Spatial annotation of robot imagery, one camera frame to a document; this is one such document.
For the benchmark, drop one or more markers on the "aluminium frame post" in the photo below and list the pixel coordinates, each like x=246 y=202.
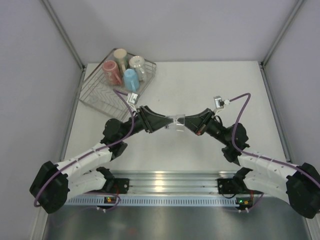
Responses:
x=284 y=28
x=61 y=30

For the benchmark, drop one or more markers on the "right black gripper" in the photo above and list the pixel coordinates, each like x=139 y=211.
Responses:
x=198 y=123

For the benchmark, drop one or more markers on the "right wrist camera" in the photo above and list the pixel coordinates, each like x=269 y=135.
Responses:
x=220 y=103

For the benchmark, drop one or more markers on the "beige ceramic mug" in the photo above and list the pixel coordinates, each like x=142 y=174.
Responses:
x=121 y=57

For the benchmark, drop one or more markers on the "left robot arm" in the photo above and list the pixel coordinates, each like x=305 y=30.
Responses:
x=55 y=183

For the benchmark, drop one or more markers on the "left aluminium frame post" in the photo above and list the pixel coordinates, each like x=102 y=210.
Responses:
x=61 y=30

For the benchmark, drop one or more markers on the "white mug orange inside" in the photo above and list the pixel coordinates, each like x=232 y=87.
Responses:
x=137 y=63

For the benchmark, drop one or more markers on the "clear glass cup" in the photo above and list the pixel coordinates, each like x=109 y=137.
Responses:
x=177 y=124

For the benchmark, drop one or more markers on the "wire dish rack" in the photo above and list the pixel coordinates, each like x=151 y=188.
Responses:
x=98 y=94

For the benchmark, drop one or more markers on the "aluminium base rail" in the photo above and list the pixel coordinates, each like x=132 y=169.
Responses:
x=165 y=183

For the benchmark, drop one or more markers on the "light blue mug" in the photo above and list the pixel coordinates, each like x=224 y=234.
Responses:
x=131 y=80

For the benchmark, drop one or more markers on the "perforated cable tray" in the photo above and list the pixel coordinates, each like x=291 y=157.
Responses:
x=151 y=201

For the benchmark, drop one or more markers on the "right aluminium frame post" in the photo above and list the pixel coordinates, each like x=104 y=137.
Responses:
x=284 y=28

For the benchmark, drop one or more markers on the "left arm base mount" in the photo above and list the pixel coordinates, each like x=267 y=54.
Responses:
x=113 y=185

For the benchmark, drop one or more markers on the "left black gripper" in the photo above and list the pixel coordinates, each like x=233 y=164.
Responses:
x=157 y=121

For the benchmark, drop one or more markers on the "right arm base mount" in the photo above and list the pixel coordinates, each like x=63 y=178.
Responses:
x=234 y=185

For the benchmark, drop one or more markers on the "pink cartoon mug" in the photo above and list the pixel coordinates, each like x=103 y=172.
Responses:
x=112 y=73

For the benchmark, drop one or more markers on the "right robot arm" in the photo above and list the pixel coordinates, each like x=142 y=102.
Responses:
x=297 y=185

